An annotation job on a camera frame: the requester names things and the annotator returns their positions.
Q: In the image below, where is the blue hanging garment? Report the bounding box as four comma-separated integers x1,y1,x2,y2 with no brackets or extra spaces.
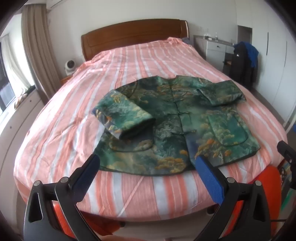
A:
240,42,259,69

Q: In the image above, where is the beige curtain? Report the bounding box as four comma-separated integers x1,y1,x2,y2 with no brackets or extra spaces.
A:
21,4,63,105

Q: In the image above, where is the white round fan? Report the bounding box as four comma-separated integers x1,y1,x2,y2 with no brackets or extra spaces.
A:
64,60,75,76

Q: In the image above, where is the green printed jacket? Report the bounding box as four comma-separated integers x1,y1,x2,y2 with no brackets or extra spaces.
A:
92,75,261,177

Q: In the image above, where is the white windowsill cabinet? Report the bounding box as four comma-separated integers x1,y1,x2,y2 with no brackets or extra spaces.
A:
0,86,47,186

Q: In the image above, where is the window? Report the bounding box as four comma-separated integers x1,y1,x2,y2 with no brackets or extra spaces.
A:
0,35,35,114

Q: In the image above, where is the white wardrobe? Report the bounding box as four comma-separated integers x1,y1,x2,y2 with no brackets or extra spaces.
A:
236,0,296,130

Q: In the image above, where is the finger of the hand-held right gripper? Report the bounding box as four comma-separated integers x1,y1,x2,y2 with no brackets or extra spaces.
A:
277,141,296,168

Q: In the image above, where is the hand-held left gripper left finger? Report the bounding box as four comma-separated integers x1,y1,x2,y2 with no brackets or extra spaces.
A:
23,153,102,241

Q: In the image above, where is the orange cloth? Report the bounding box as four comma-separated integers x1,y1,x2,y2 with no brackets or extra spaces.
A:
52,166,282,241

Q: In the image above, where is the wooden nightstand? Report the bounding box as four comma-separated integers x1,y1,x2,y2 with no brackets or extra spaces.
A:
60,75,74,86

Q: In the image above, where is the pink striped blanket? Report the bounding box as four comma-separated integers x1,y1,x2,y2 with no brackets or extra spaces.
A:
13,37,288,219

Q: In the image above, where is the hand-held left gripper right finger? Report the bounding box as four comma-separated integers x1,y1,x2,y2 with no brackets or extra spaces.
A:
192,155,282,241

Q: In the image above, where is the white dresser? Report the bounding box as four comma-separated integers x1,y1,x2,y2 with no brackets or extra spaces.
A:
194,35,234,72

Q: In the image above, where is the wooden bed headboard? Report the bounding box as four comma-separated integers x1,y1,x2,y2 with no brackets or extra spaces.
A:
81,19,190,62

